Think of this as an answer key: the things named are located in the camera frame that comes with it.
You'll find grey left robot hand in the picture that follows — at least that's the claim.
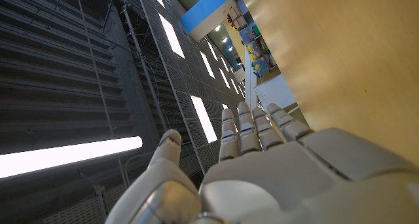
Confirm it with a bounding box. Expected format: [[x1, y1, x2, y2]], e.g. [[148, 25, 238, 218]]
[[104, 101, 419, 224]]

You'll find white panel board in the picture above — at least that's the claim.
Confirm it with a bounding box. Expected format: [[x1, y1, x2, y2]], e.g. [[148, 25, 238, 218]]
[[254, 73, 297, 111]]

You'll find rectangular ceiling light panel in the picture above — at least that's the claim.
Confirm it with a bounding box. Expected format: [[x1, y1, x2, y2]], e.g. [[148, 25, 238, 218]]
[[158, 13, 186, 60], [199, 50, 216, 79], [191, 95, 219, 143]]

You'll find shelf with colourful items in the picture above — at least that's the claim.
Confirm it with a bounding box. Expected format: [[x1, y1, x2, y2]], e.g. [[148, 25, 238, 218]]
[[244, 24, 280, 79]]

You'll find long tube ceiling light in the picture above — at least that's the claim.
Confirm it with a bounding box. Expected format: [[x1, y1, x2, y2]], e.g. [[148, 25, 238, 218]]
[[0, 136, 143, 179]]

